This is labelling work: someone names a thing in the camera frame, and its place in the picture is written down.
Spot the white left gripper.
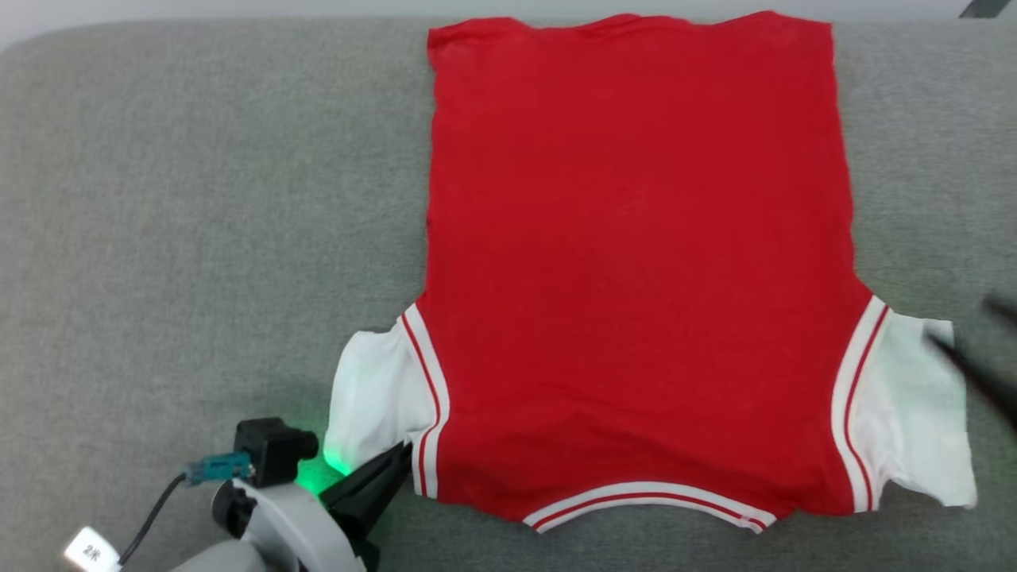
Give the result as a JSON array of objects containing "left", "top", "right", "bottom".
[{"left": 210, "top": 442, "right": 415, "bottom": 572}]

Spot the red and white t-shirt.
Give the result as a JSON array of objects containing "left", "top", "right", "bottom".
[{"left": 323, "top": 10, "right": 979, "bottom": 535}]

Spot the teal cable connector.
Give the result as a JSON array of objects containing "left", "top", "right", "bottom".
[{"left": 184, "top": 450, "right": 256, "bottom": 486}]

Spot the thin black camera cable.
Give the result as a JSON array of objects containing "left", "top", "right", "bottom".
[{"left": 118, "top": 472, "right": 189, "bottom": 566}]

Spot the white cable label tag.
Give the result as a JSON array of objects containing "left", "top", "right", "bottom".
[{"left": 63, "top": 525, "right": 123, "bottom": 572}]

